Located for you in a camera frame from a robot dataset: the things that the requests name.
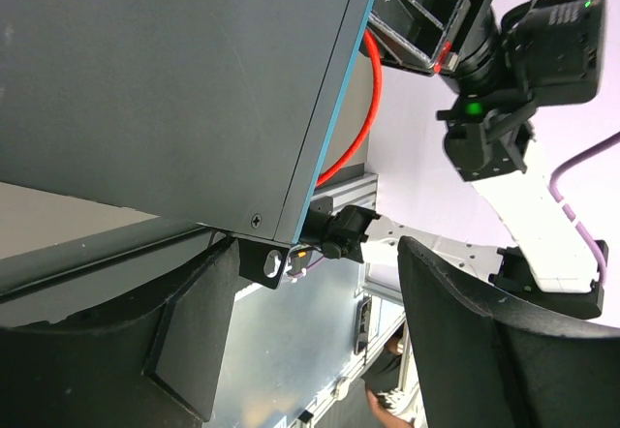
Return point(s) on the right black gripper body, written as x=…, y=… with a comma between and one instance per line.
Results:
x=470, y=58

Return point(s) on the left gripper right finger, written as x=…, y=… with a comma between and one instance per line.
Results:
x=486, y=358

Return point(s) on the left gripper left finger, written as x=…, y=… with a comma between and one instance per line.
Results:
x=150, y=357

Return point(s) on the dark grey network switch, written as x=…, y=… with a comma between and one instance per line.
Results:
x=214, y=112

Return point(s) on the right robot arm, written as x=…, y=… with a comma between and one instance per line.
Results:
x=541, y=53

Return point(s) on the aluminium rail frame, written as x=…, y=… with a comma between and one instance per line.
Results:
x=378, y=315

